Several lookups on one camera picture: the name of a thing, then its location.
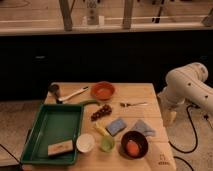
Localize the blue sponge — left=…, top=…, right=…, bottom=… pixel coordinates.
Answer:
left=106, top=118, right=127, bottom=136

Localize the white device on shelf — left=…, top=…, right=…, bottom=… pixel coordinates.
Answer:
left=83, top=0, right=103, bottom=26

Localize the green plastic tray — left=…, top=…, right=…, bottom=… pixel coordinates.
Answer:
left=21, top=104, right=84, bottom=165

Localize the blue-grey cloth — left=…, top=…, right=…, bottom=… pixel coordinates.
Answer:
left=131, top=119, right=156, bottom=137

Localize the orange ball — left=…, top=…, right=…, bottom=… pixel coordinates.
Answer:
left=126, top=140, right=140, bottom=157

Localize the dark bowl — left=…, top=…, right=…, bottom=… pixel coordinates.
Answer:
left=121, top=131, right=148, bottom=159

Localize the green plastic cup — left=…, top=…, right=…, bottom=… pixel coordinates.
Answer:
left=100, top=136, right=115, bottom=152

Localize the green curved vegetable toy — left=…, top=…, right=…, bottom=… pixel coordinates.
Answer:
left=78, top=100, right=100, bottom=106

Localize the wooden block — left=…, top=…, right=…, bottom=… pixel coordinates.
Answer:
left=48, top=140, right=73, bottom=156

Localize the bunch of dark grapes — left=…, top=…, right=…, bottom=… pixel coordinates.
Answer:
left=91, top=104, right=112, bottom=121

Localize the metal fork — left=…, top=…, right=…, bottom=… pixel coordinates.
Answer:
left=120, top=102, right=148, bottom=107

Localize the white plastic cup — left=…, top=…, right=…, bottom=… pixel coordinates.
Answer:
left=76, top=133, right=95, bottom=153

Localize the orange bowl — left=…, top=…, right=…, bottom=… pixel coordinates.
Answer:
left=90, top=81, right=115, bottom=101

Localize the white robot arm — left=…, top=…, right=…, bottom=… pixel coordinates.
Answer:
left=157, top=62, right=213, bottom=127

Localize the yellow banana toy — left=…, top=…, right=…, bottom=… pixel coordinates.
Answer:
left=94, top=122, right=109, bottom=136

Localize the white-handled brush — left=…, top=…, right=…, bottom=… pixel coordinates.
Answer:
left=48, top=84, right=88, bottom=104

